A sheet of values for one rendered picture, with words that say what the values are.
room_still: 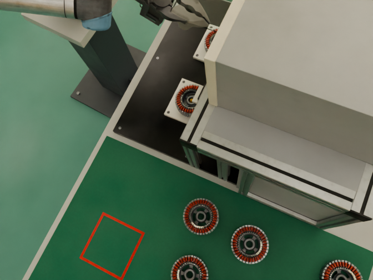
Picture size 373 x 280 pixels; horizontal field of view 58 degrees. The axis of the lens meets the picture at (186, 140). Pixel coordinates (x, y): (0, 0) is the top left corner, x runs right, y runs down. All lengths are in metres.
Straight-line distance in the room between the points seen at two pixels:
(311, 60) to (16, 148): 1.94
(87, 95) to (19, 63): 0.57
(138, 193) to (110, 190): 0.10
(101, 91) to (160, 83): 0.98
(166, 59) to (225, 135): 0.58
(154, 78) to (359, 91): 0.80
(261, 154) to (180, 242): 0.47
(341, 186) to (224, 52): 0.38
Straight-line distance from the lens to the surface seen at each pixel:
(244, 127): 0.79
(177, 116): 1.17
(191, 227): 1.08
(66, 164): 2.13
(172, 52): 1.31
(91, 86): 2.23
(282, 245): 1.12
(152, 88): 1.25
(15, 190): 2.24
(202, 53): 1.28
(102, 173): 1.21
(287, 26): 0.68
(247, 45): 0.65
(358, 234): 1.19
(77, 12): 0.94
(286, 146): 0.79
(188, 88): 1.17
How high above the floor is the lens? 1.86
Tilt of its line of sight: 71 degrees down
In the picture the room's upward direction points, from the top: 19 degrees counter-clockwise
